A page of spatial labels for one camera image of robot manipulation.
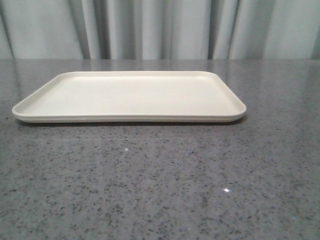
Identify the cream rectangular plastic tray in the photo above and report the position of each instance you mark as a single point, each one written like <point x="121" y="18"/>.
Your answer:
<point x="132" y="96"/>

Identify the grey-green pleated curtain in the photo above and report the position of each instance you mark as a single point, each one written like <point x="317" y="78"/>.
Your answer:
<point x="160" y="29"/>

